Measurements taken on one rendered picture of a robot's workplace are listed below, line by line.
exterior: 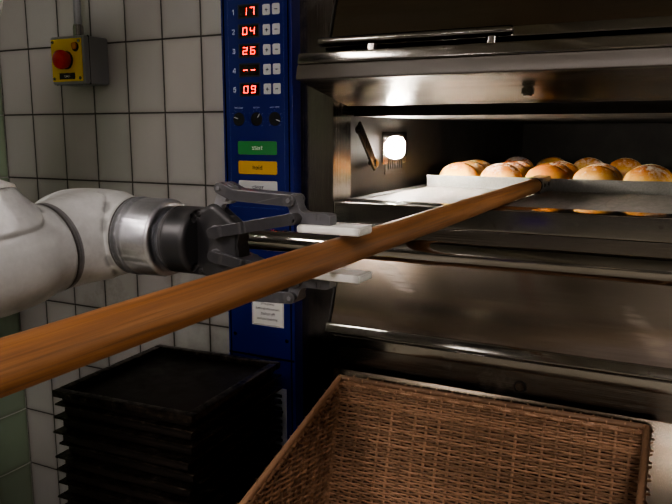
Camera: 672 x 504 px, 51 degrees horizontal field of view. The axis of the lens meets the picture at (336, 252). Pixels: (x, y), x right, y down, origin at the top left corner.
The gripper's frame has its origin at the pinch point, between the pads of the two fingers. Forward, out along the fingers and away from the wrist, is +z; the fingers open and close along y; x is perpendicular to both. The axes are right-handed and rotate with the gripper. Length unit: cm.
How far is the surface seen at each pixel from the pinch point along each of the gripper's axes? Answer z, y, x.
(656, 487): 29, 45, -57
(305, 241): -14.8, 2.7, -19.7
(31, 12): -108, -39, -57
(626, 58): 22, -22, -43
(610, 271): 23.8, 3.4, -19.9
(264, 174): -43, -4, -54
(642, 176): 21, -3, -101
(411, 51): -9, -24, -43
